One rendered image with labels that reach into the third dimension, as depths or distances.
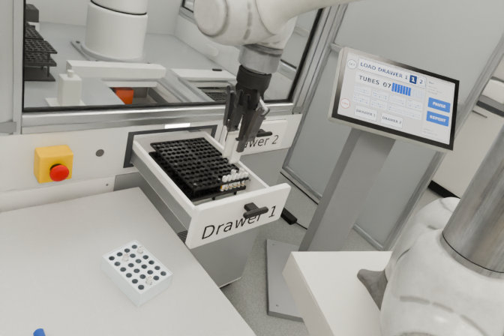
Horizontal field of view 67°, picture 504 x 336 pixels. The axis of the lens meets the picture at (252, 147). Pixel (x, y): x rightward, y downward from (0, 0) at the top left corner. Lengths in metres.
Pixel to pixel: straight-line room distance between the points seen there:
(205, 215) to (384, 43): 1.93
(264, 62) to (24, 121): 0.52
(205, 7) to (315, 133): 2.28
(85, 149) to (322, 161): 2.05
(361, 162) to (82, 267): 1.23
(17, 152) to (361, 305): 0.81
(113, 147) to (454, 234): 0.79
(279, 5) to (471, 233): 0.43
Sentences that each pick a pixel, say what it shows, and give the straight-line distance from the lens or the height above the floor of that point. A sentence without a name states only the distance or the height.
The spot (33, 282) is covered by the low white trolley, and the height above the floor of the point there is 0.76.
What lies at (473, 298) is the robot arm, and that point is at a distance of 0.63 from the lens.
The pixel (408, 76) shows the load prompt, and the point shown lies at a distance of 1.71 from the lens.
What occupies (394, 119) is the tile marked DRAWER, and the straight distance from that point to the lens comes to 1.61.
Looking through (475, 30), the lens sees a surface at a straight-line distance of 2.33.
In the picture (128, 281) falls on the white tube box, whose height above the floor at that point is 0.80.
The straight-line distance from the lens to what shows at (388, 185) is 2.54.
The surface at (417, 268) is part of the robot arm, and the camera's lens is 0.65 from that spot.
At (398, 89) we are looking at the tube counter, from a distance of 1.66.
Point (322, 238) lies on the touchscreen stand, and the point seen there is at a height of 0.32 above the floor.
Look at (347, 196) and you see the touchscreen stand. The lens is 1.82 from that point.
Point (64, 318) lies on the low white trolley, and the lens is 0.82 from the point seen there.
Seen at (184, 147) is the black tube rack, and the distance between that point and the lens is 1.08.
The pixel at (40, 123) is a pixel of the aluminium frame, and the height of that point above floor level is 0.97.
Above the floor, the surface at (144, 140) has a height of 0.89.
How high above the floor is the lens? 1.41
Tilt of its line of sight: 26 degrees down
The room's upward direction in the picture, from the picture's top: 18 degrees clockwise
